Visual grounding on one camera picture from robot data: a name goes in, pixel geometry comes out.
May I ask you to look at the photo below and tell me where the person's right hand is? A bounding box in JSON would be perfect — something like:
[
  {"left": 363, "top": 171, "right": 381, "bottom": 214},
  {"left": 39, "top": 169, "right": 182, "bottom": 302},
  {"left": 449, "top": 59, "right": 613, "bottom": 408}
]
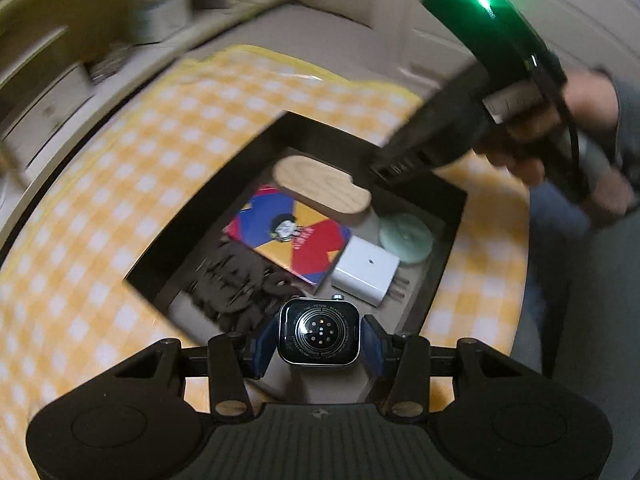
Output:
[{"left": 472, "top": 70, "right": 633, "bottom": 218}]

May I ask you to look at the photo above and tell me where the white desktop drawer organizer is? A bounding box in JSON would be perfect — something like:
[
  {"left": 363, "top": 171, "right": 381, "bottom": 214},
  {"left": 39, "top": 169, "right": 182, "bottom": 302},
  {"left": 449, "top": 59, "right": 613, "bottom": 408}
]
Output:
[{"left": 0, "top": 62, "right": 96, "bottom": 161}]

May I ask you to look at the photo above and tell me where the mint green round disc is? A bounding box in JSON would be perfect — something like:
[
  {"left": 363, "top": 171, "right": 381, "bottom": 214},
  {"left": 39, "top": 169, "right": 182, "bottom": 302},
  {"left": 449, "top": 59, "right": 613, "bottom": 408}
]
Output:
[{"left": 378, "top": 211, "right": 435, "bottom": 265}]

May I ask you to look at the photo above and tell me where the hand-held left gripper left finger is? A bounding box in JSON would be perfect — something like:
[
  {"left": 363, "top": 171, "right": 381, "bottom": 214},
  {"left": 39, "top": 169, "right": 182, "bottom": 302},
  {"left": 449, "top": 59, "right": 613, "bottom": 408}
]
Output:
[{"left": 112, "top": 316, "right": 282, "bottom": 422}]

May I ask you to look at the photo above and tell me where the silver smartwatch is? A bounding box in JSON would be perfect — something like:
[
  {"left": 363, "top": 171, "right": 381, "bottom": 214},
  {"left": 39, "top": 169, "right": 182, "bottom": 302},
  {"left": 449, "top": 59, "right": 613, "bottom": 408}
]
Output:
[{"left": 277, "top": 294, "right": 362, "bottom": 367}]

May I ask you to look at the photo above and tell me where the white charger plug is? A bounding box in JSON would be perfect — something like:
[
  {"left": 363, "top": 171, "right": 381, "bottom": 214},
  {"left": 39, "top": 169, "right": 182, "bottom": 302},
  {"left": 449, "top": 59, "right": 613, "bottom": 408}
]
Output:
[{"left": 331, "top": 237, "right": 411, "bottom": 306}]

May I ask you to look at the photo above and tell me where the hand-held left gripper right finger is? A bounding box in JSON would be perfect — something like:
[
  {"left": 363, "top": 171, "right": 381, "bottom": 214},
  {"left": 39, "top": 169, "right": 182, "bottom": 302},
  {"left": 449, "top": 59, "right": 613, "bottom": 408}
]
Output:
[{"left": 361, "top": 315, "right": 540, "bottom": 419}]

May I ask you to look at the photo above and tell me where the person's grey trouser leg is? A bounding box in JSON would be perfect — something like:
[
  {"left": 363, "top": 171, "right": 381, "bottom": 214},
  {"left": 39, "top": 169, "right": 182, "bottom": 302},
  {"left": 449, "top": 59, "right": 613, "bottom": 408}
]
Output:
[{"left": 510, "top": 180, "right": 640, "bottom": 461}]

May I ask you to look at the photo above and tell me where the dark hair claw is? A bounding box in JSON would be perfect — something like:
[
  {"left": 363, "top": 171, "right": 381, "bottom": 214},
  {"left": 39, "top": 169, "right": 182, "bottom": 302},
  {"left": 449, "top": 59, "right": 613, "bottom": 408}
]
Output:
[{"left": 187, "top": 240, "right": 306, "bottom": 333}]

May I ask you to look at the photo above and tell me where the oval wooden block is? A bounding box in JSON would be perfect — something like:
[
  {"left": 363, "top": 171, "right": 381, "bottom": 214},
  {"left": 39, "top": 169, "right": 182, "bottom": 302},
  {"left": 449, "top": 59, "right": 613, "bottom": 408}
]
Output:
[{"left": 272, "top": 156, "right": 373, "bottom": 226}]

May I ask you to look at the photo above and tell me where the beige tassel bundle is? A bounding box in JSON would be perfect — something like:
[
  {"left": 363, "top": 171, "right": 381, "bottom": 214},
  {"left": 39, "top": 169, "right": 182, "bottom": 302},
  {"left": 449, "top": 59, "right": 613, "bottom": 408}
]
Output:
[{"left": 87, "top": 42, "right": 133, "bottom": 83}]

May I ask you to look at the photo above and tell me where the cream wooden shelf unit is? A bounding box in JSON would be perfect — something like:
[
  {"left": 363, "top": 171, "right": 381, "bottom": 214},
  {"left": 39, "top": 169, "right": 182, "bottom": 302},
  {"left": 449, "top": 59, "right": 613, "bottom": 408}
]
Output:
[{"left": 0, "top": 0, "right": 381, "bottom": 196}]

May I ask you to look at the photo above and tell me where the grey quilted mat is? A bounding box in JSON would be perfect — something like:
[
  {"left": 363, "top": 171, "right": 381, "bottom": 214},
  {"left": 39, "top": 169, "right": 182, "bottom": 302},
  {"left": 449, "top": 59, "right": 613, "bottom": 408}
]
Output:
[{"left": 190, "top": 0, "right": 451, "bottom": 106}]

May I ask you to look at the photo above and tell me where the black shallow tray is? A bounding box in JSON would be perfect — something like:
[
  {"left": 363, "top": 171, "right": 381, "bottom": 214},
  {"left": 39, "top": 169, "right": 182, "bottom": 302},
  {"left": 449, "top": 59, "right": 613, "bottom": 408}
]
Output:
[{"left": 124, "top": 109, "right": 469, "bottom": 403}]

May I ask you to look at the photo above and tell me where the white tissue pack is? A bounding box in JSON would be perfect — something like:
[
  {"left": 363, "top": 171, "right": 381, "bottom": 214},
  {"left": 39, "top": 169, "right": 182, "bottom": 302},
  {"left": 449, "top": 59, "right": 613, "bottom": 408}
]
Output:
[{"left": 125, "top": 0, "right": 193, "bottom": 43}]

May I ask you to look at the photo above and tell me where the yellow checkered mat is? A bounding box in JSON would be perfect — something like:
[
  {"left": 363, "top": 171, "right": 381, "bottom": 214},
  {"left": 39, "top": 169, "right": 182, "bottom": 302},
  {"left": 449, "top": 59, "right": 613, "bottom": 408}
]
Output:
[{"left": 0, "top": 44, "right": 531, "bottom": 480}]

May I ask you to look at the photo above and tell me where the colourful card box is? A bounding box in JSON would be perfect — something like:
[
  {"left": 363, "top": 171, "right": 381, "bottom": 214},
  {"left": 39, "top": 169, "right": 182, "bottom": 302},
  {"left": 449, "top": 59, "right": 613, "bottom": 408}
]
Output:
[{"left": 221, "top": 185, "right": 352, "bottom": 296}]

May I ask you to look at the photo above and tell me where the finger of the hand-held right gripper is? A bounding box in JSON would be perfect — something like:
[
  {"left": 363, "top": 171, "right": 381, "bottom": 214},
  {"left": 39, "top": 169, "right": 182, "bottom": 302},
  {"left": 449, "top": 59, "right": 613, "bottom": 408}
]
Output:
[{"left": 369, "top": 146, "right": 437, "bottom": 187}]

